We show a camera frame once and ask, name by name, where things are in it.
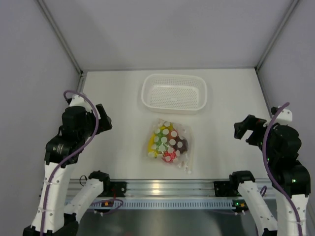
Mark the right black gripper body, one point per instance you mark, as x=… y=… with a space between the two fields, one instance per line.
x=257 y=136

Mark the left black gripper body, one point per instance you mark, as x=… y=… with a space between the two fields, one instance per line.
x=87 y=131

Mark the orange fake fruit piece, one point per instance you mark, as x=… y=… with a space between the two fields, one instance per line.
x=173 y=134

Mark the clear zip top bag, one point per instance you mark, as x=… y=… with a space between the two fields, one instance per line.
x=186 y=159

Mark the green fake grapes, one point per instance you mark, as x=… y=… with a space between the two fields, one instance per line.
x=161 y=137

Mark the dark purple fake fruit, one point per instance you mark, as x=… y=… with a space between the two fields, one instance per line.
x=181 y=145

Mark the red fake tomato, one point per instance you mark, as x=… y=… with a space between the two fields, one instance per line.
x=170 y=157

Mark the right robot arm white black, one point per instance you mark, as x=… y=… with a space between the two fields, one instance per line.
x=290 y=179

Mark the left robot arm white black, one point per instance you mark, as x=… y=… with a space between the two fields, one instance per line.
x=54 y=217

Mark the yellow fake bananas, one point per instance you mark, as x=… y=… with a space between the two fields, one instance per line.
x=151 y=147

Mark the white perforated plastic basket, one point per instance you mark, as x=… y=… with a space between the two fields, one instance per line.
x=174 y=94

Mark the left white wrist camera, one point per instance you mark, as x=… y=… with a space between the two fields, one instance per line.
x=77 y=100

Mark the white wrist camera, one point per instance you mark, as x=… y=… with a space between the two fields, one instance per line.
x=285 y=117
x=77 y=100

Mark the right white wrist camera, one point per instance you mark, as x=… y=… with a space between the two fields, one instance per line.
x=285 y=117

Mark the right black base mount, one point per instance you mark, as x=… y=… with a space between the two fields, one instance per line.
x=225 y=189

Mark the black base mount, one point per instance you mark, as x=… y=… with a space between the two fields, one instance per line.
x=225 y=189
x=114 y=189

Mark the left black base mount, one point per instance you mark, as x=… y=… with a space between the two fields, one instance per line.
x=114 y=189

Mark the aluminium mounting rail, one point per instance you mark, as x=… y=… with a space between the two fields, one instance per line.
x=182 y=188

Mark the grey slotted cable duct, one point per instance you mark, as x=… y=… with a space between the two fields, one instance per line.
x=224 y=204

